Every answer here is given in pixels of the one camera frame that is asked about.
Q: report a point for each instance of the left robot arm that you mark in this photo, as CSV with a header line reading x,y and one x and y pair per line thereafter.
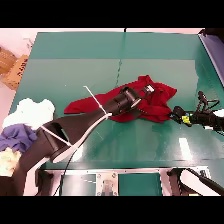
x,y
76,128

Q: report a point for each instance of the pale yellow garment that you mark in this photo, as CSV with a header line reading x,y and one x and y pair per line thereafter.
x,y
8,161

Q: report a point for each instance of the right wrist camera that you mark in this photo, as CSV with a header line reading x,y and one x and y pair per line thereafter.
x,y
202,98

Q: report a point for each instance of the red T-shirt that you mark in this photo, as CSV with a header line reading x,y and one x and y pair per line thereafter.
x,y
156,105

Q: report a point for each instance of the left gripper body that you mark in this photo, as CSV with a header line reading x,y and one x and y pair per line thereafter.
x,y
137,100

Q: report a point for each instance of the brown cardboard box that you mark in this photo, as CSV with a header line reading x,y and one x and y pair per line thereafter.
x,y
17,71
6,60

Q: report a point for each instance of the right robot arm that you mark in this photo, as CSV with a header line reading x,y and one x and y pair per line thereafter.
x,y
206,120

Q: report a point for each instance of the purple garment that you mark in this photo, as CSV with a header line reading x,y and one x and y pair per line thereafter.
x,y
18,136

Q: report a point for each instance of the white garment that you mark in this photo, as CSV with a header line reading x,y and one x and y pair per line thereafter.
x,y
31,111

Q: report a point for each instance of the silver frame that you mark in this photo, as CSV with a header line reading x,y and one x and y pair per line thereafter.
x,y
106,181

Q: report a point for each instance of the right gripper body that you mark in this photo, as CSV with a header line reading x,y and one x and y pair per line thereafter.
x,y
182,116

